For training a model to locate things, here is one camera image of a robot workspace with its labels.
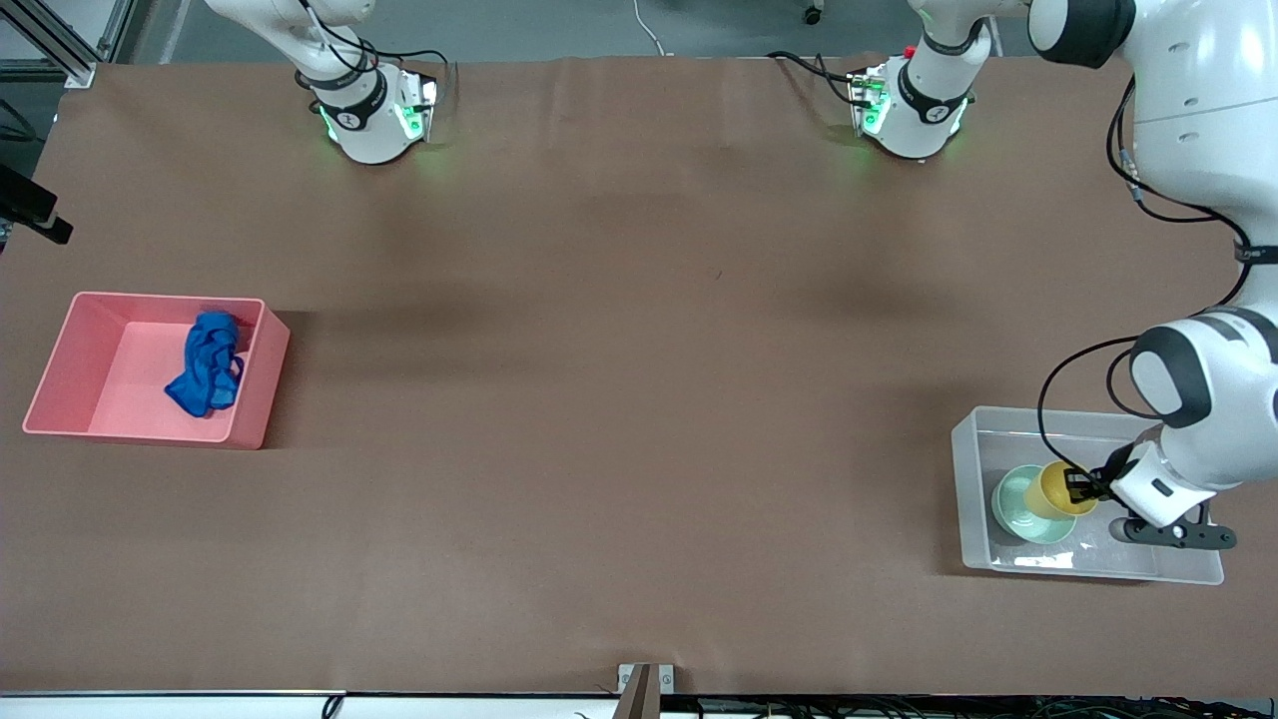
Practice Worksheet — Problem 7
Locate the yellow plastic cup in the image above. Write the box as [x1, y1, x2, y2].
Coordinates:
[1025, 460, 1100, 521]

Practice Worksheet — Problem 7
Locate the mint green bowl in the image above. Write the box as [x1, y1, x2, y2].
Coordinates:
[990, 464, 1080, 546]

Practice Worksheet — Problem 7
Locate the blue cloth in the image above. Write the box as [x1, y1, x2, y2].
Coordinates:
[164, 311, 247, 419]

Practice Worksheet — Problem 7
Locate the clear plastic storage box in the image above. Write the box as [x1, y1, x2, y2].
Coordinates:
[951, 404, 1225, 586]

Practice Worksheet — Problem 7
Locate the base connector box green light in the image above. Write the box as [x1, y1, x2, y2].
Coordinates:
[848, 65, 892, 138]
[394, 70, 441, 143]

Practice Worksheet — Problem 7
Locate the pink plastic bin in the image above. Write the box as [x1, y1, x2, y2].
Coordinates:
[22, 291, 292, 450]

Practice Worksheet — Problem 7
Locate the brown table cover sheet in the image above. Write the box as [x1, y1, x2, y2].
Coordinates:
[0, 55, 1278, 697]

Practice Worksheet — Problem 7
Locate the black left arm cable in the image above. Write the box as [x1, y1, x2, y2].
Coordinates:
[1036, 75, 1257, 486]

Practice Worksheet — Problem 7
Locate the aluminium frame post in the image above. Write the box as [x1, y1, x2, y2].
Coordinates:
[0, 0, 136, 89]

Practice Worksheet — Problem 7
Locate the black base cable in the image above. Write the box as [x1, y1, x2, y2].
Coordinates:
[766, 50, 862, 107]
[295, 0, 460, 93]

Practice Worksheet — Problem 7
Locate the metal table bracket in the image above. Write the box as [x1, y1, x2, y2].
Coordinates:
[618, 663, 676, 719]

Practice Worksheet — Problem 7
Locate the white floor cable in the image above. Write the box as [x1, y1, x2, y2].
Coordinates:
[633, 0, 672, 57]

